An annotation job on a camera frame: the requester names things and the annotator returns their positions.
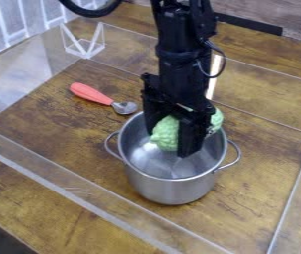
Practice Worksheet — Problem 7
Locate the spoon with red handle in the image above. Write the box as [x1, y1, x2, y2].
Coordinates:
[69, 82, 137, 115]

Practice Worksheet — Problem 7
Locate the silver metal pot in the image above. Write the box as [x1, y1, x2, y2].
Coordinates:
[104, 112, 240, 205]

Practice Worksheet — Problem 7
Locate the black wall strip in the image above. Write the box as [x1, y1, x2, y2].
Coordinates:
[216, 13, 282, 36]

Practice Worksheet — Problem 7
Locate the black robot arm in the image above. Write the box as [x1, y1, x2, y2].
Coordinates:
[140, 0, 216, 158]

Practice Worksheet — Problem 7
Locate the clear acrylic corner bracket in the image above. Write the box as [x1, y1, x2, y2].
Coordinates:
[60, 23, 105, 59]

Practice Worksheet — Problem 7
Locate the green knitted object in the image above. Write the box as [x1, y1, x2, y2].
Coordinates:
[149, 109, 224, 152]

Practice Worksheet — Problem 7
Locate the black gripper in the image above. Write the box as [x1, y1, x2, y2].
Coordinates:
[140, 50, 215, 158]

